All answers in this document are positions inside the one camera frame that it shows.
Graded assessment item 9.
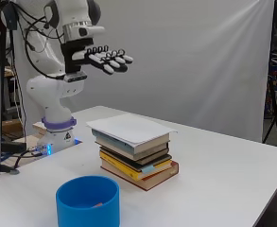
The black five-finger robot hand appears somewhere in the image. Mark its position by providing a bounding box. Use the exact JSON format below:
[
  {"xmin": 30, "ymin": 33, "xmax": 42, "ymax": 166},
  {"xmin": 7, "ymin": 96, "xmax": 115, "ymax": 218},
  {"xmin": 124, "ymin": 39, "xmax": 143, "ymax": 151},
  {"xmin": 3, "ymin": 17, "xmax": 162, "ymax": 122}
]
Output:
[{"xmin": 60, "ymin": 37, "xmax": 134, "ymax": 84}]

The black stand pole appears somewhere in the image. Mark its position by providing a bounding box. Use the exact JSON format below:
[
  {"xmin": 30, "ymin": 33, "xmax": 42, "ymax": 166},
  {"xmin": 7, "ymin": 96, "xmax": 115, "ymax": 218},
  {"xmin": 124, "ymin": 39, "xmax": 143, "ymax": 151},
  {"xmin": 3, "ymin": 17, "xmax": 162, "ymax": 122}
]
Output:
[{"xmin": 0, "ymin": 0, "xmax": 21, "ymax": 176}]

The white cover book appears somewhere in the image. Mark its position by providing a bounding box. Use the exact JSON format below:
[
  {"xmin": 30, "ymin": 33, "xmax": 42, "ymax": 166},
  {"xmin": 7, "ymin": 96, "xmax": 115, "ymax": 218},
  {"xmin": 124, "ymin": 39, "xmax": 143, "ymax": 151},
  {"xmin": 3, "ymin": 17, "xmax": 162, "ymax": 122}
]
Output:
[{"xmin": 85, "ymin": 113, "xmax": 179, "ymax": 156}]

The white hanging sheet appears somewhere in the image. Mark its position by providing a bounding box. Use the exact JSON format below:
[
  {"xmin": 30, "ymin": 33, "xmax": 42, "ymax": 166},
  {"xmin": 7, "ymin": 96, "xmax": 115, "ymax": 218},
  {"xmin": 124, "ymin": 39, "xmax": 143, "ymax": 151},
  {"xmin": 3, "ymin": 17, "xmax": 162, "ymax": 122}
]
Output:
[{"xmin": 9, "ymin": 0, "xmax": 276, "ymax": 144}]

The black flat box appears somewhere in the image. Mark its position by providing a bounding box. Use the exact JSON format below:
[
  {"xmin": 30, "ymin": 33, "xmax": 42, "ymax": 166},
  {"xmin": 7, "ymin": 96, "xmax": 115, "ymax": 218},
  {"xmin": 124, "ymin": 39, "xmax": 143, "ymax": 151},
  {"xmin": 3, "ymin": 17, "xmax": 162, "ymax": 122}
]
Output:
[{"xmin": 0, "ymin": 141, "xmax": 27, "ymax": 154}]

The yellow book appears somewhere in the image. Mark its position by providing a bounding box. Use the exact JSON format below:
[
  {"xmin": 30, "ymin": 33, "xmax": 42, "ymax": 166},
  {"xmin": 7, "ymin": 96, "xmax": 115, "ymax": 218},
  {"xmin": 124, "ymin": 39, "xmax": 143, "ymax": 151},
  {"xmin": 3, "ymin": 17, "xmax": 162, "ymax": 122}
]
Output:
[{"xmin": 98, "ymin": 150, "xmax": 174, "ymax": 182}]

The dark grey book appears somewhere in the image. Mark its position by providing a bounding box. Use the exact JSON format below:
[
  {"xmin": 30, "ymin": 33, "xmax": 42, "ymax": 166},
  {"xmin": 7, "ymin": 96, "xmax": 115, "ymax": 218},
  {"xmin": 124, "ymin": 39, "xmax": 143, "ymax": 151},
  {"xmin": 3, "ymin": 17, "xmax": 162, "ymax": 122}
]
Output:
[{"xmin": 95, "ymin": 140, "xmax": 171, "ymax": 163}]

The thin black book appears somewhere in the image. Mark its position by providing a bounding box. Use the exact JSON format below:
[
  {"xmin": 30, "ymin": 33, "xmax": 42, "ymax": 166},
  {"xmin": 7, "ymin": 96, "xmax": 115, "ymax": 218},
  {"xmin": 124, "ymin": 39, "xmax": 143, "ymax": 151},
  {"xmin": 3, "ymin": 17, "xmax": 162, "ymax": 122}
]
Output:
[{"xmin": 98, "ymin": 146, "xmax": 173, "ymax": 173}]

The reddish brown book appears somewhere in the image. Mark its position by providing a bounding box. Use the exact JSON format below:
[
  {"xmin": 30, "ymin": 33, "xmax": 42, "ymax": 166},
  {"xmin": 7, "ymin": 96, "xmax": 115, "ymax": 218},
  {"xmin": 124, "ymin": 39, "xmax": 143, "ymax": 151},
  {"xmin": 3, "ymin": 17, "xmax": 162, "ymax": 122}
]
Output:
[{"xmin": 100, "ymin": 156, "xmax": 181, "ymax": 192}]

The blue round tub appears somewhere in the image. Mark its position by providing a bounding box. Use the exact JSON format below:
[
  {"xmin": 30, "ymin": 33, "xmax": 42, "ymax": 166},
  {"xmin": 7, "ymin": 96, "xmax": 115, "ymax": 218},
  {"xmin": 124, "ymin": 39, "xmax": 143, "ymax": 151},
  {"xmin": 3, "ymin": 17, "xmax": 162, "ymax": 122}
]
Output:
[{"xmin": 55, "ymin": 175, "xmax": 121, "ymax": 227}]

